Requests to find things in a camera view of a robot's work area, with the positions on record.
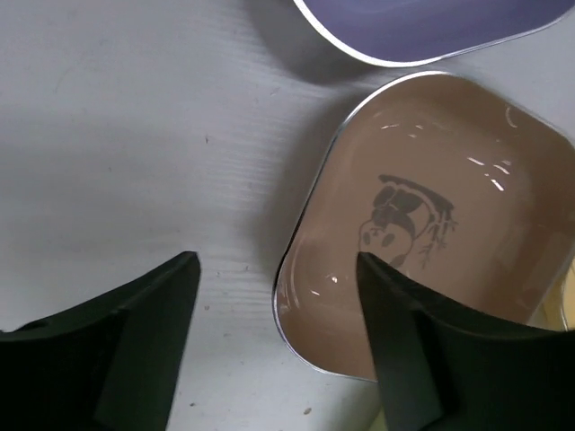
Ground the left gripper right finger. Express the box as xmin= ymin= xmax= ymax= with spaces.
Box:
xmin=357 ymin=252 xmax=574 ymax=430

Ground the yellow panda plate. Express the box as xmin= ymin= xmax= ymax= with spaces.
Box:
xmin=529 ymin=262 xmax=574 ymax=331

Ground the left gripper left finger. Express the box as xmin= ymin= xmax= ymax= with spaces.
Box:
xmin=1 ymin=251 xmax=200 ymax=430

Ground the purple panda plate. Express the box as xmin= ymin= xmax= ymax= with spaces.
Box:
xmin=295 ymin=0 xmax=574 ymax=67

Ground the brown panda plate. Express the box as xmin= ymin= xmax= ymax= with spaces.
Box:
xmin=273 ymin=71 xmax=574 ymax=381

